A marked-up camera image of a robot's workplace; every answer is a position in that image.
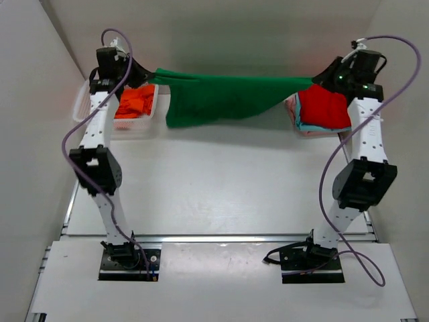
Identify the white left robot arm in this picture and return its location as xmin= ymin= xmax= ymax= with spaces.
xmin=68 ymin=38 xmax=151 ymax=269

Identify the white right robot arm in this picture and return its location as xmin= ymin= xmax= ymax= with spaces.
xmin=300 ymin=39 xmax=397 ymax=269

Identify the red folded t shirt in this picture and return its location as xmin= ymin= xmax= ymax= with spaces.
xmin=296 ymin=85 xmax=351 ymax=129

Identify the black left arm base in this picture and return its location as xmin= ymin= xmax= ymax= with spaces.
xmin=98 ymin=241 xmax=162 ymax=282

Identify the pink folded t shirt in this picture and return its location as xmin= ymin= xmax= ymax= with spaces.
xmin=284 ymin=95 xmax=336 ymax=137

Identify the white plastic basket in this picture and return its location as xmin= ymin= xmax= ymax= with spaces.
xmin=72 ymin=85 xmax=159 ymax=131

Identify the green t shirt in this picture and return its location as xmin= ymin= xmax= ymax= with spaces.
xmin=149 ymin=68 xmax=312 ymax=128

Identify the orange t shirt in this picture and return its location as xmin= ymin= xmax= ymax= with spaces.
xmin=115 ymin=85 xmax=156 ymax=119

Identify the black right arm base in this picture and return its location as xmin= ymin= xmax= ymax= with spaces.
xmin=263 ymin=241 xmax=345 ymax=284

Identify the aluminium table rail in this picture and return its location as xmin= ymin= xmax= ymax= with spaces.
xmin=61 ymin=233 xmax=376 ymax=244

